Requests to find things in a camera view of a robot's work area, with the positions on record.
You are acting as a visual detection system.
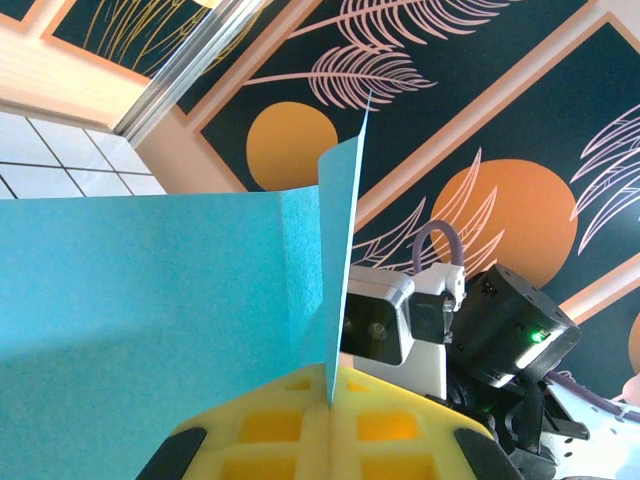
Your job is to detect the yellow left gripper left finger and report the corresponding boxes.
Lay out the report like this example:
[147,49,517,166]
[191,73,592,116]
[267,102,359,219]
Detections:
[134,364,332,480]

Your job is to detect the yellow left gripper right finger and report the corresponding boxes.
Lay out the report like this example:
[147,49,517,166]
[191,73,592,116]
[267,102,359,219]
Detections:
[327,365,524,480]

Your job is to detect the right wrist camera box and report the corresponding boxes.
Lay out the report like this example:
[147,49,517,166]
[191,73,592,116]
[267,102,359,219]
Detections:
[340,263,467,402]

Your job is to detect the light blue paper sheet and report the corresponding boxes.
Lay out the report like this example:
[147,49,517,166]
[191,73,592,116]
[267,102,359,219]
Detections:
[0,92,374,480]

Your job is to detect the aluminium corner post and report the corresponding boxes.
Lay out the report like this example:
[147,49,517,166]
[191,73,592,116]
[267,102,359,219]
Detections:
[113,0,264,147]

